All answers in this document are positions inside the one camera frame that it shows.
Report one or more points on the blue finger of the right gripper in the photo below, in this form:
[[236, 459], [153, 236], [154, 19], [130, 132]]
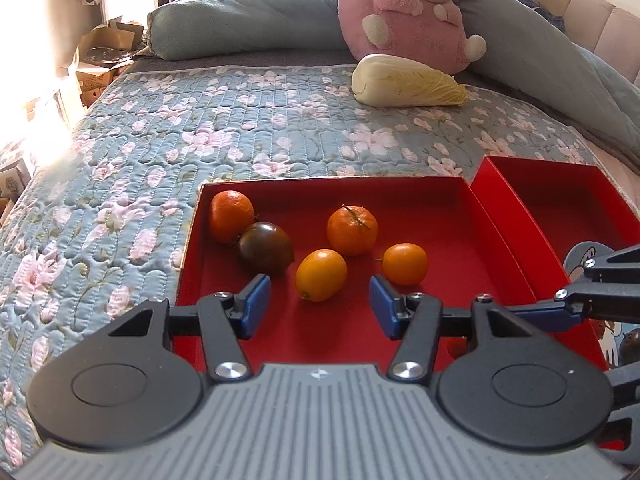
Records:
[[549, 316]]

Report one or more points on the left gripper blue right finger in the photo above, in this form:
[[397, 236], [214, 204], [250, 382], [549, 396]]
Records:
[[414, 321]]

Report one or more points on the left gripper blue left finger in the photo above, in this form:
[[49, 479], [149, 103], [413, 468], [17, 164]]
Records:
[[227, 318]]

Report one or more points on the small round orange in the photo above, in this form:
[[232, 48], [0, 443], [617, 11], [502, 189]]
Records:
[[405, 264]]

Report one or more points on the dark tomato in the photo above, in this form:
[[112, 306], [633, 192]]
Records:
[[265, 248], [629, 351]]

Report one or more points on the yellow orange kumquat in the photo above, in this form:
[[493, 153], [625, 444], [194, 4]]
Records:
[[321, 275]]

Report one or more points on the tangerine with stem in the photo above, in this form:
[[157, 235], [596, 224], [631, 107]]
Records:
[[352, 231]]

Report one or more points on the small red apple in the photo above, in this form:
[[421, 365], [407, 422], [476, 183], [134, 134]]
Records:
[[456, 347]]

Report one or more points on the blue cartoon plate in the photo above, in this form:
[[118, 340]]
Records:
[[605, 283]]

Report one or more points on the large red tray box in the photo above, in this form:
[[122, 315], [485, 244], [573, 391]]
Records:
[[466, 256]]

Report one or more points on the orange tangerine far corner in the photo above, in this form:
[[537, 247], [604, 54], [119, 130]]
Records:
[[230, 214]]

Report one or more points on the small red tray box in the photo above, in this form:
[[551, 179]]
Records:
[[545, 391]]

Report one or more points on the floral quilted bedspread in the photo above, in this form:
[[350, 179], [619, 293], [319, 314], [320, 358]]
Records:
[[106, 224]]

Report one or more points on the napa cabbage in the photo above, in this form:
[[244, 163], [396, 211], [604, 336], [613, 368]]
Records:
[[382, 80]]

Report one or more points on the teal rolled duvet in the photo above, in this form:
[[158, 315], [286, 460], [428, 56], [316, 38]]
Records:
[[526, 55]]

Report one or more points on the small printed carton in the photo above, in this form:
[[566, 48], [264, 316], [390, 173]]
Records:
[[14, 177]]

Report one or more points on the padded beige headboard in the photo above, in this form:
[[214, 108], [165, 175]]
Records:
[[608, 31]]

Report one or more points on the pink plush rabbit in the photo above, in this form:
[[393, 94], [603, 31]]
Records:
[[426, 31]]

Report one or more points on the cardboard box with bowl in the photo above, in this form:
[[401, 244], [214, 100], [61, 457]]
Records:
[[102, 55]]

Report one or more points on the dark blue clothing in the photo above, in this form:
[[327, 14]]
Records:
[[555, 20]]

